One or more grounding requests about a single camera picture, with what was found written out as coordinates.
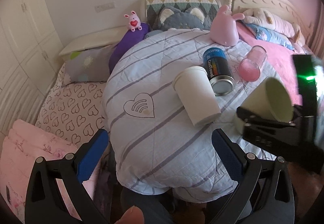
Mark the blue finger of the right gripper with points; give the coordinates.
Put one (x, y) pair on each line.
(245, 116)

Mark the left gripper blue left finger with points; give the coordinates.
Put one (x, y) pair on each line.
(89, 154)

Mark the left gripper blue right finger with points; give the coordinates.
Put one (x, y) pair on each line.
(226, 152)

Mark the pale green plastic cup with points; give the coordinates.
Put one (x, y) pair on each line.
(270, 100)

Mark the white paper cup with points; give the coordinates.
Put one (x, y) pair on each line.
(197, 96)

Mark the operator thumb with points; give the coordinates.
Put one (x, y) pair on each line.
(133, 215)

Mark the heart pattern bed sheet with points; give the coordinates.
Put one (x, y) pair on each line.
(72, 112)

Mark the pink clear glass bottle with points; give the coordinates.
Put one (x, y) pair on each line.
(251, 65)

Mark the blue black metal can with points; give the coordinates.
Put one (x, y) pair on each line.
(218, 71)

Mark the striped light blue quilt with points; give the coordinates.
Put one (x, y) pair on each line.
(156, 146)

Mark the pink fleece bed cover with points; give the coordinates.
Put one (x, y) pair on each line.
(280, 58)

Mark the pink floral folded quilt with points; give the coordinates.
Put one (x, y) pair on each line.
(23, 147)

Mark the grey flower pattern pillow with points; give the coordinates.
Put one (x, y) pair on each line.
(90, 65)

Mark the blue cartoon pillow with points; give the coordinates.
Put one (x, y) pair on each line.
(271, 36)

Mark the pink rabbit shaped lamp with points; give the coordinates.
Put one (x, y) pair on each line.
(223, 29)

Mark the long white pink plush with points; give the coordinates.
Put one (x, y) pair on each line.
(266, 19)

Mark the cream wardrobe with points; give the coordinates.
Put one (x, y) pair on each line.
(30, 60)

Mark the purple blanket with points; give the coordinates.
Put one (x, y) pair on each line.
(129, 40)

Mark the grey cat plush pillow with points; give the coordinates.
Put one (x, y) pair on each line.
(173, 18)

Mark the cream wooden headboard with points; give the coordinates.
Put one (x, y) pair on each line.
(282, 8)

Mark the small pink bunny toy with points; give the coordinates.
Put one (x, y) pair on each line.
(134, 22)

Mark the diamond pattern quilted cushion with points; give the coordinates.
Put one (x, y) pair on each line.
(153, 8)

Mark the wall socket plate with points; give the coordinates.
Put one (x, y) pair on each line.
(103, 7)

